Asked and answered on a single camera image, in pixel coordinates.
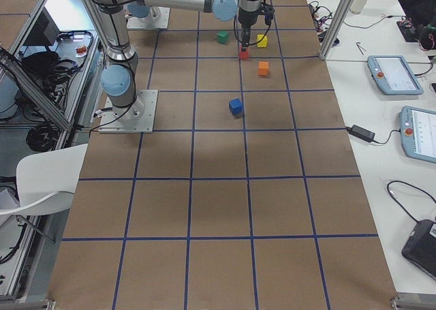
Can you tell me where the aluminium frame post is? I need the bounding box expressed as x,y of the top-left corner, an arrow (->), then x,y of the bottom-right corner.
319,0 -> 366,60

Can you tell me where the yellow wooden block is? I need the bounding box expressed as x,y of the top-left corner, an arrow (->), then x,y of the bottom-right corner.
256,34 -> 268,48

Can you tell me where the black cable bundle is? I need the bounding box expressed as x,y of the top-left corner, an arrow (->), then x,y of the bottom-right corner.
0,50 -> 86,154

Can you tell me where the upper teach pendant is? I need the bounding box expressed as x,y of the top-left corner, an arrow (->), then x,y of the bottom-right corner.
367,55 -> 424,95

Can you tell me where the white chair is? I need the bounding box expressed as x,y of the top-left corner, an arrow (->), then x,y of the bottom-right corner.
1,144 -> 88,216

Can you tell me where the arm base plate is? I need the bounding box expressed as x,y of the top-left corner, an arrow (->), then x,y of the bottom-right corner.
125,7 -> 170,31
98,90 -> 158,134

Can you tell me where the black tablet device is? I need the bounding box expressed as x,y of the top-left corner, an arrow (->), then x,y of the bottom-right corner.
401,219 -> 435,279

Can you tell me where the red wooden block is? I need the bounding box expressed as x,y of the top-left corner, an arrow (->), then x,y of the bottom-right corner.
238,46 -> 249,60

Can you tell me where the teach pendant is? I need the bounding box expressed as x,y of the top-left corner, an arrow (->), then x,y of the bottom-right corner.
399,106 -> 435,163
367,55 -> 424,95

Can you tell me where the lower teach pendant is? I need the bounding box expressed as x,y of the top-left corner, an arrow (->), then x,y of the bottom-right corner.
399,106 -> 435,163

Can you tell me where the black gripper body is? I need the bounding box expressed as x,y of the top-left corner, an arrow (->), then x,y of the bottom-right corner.
238,7 -> 260,44

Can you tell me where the blue wooden block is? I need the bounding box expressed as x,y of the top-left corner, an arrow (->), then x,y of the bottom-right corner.
228,98 -> 243,116

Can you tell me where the black monitor box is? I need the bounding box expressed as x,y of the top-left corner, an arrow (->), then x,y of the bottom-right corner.
23,7 -> 60,46

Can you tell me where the orange wooden block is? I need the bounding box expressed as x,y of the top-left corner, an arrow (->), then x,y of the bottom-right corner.
258,61 -> 269,77

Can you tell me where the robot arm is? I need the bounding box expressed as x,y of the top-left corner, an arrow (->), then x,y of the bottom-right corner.
127,3 -> 161,20
92,0 -> 266,123

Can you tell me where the green wooden block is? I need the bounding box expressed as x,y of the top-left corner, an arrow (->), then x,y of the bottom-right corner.
217,31 -> 229,44

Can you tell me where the black power adapter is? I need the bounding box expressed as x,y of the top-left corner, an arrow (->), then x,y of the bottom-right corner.
346,125 -> 375,142

